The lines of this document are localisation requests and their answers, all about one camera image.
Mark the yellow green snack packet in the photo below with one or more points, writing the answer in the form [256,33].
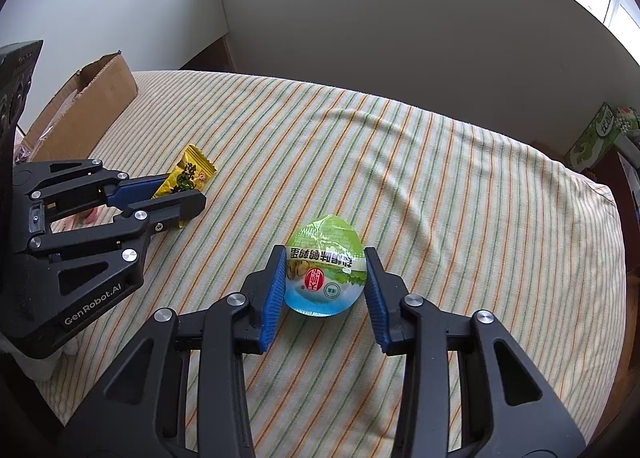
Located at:
[192,173]

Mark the brown cardboard box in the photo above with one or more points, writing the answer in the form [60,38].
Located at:
[100,98]

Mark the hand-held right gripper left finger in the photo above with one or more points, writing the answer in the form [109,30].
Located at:
[272,298]

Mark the striped cloth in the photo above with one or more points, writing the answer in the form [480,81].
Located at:
[400,163]

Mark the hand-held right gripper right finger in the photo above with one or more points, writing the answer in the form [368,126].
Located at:
[377,303]

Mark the green carton box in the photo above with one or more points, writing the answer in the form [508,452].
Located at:
[595,138]

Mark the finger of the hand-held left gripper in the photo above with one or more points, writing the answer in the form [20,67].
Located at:
[175,210]
[135,190]

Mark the egg snack pack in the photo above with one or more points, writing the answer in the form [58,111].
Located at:
[325,278]

